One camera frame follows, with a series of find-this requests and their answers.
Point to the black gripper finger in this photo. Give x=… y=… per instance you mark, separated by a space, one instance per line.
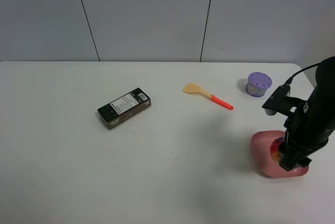
x=293 y=157

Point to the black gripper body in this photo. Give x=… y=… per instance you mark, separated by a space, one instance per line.
x=309 y=129

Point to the rainbow coloured ball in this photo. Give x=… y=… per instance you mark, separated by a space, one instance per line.
x=275 y=152

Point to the pink square plate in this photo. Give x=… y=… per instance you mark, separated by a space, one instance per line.
x=260 y=147

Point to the purple lidded round container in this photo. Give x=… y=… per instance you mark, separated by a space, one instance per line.
x=258 y=83

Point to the black rectangular carton box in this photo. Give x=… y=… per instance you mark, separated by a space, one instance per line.
x=120 y=110

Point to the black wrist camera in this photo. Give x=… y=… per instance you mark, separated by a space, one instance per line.
x=281 y=102

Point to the toy spatula with orange handle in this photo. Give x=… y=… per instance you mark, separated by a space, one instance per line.
x=191 y=88

